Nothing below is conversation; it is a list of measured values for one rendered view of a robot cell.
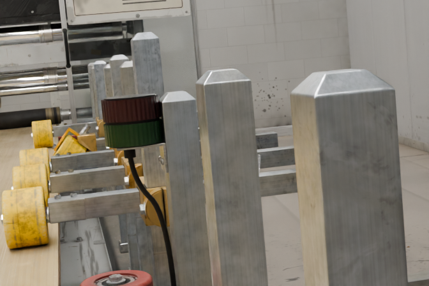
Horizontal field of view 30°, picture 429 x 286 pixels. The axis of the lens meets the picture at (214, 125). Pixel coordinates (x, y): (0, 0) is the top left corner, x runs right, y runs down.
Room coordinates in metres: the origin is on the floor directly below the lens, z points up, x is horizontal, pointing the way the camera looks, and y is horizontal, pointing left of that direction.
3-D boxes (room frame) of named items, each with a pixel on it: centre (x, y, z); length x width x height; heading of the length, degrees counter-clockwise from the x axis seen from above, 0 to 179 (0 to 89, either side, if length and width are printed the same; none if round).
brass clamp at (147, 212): (1.10, 0.09, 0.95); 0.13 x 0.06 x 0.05; 11
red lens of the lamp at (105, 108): (0.82, 0.08, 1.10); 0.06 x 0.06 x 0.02
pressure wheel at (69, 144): (1.83, 0.34, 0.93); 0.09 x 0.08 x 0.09; 101
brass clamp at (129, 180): (1.34, 0.13, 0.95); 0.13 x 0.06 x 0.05; 11
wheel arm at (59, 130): (2.36, 0.26, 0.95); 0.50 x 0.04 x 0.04; 101
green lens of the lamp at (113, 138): (0.82, 0.08, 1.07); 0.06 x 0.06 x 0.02
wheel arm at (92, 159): (1.62, 0.12, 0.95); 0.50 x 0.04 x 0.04; 101
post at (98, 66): (2.31, 0.31, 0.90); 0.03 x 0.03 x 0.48; 11
